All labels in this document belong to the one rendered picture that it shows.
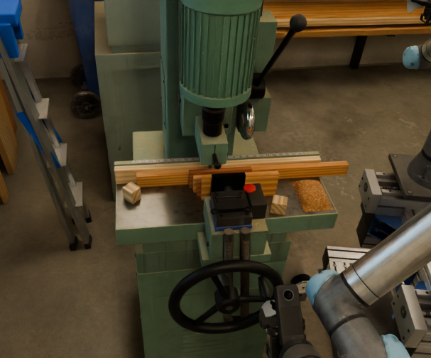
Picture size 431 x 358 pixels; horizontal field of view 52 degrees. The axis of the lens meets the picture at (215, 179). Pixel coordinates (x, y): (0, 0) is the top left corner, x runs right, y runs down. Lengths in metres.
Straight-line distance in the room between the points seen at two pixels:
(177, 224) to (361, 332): 0.55
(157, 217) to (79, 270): 1.12
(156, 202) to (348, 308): 0.60
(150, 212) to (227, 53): 0.47
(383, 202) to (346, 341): 0.85
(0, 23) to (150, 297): 1.02
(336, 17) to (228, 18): 2.52
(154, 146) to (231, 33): 0.72
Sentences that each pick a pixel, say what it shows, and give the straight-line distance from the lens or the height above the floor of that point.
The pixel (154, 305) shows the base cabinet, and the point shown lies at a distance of 1.42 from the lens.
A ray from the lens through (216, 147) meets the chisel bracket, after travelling 1.14.
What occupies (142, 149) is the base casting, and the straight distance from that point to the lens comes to 1.56.
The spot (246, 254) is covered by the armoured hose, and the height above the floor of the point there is 0.90.
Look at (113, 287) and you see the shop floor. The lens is 2.16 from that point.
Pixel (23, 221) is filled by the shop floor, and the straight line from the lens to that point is 2.54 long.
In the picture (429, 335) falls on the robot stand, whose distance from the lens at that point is 1.30.
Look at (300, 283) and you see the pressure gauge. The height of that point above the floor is 0.68.
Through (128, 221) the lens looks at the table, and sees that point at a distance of 1.17.
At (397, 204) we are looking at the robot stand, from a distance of 1.62.
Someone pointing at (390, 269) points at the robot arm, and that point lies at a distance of 0.82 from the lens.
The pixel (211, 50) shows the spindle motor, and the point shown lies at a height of 1.34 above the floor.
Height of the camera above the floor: 1.74
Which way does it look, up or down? 41 degrees down
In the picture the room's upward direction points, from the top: 4 degrees clockwise
